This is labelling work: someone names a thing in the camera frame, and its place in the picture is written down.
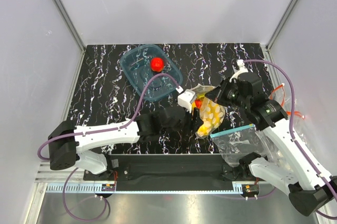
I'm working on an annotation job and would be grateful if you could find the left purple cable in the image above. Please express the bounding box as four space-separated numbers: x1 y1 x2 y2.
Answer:
36 73 184 221

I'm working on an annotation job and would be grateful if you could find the orange zipper clear bag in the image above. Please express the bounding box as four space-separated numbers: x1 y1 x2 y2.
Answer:
269 83 292 116

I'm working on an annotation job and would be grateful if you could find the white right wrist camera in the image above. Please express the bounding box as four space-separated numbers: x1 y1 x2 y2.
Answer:
229 59 248 82

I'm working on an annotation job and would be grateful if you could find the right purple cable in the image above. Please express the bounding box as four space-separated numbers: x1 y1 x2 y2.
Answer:
236 59 337 221

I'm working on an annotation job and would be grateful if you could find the teal zipper clear bag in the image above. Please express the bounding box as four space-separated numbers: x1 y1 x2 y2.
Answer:
210 124 266 167

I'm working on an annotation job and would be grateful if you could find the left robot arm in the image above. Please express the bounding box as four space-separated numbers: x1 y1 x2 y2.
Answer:
48 106 203 180

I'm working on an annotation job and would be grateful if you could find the teal plastic food container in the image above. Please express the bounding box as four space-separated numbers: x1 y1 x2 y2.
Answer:
120 44 183 102

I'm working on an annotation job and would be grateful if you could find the purple cable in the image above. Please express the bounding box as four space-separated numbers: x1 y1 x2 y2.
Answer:
36 73 184 221
236 59 337 221

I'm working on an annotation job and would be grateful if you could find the red pepper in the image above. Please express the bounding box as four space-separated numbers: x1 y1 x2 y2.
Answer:
194 99 203 109

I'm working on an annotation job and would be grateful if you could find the red tomato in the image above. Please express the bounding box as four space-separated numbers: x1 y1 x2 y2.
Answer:
150 57 165 73

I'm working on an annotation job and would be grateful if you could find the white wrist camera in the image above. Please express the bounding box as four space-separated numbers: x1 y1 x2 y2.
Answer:
229 59 248 82
177 89 196 113

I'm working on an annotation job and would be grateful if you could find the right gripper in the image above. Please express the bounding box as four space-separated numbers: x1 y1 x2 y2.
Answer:
205 76 250 110

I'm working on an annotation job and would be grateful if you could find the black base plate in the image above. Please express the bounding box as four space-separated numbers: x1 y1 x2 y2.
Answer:
83 154 256 186

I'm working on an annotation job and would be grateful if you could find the white dotted zip bag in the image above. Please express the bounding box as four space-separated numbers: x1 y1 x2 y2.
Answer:
191 84 226 139

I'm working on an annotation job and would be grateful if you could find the yellow banana bunch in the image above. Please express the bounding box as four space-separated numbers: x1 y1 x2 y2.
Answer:
197 95 225 130

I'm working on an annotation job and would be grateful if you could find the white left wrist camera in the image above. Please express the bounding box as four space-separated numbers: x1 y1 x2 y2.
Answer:
177 89 196 113

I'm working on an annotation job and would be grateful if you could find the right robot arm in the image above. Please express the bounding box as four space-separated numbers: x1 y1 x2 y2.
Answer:
206 72 336 216

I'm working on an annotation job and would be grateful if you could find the slotted cable duct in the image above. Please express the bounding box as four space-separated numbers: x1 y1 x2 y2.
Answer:
46 182 243 195

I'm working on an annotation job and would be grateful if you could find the yellow lemon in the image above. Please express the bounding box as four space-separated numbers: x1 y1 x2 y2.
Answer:
197 124 213 137

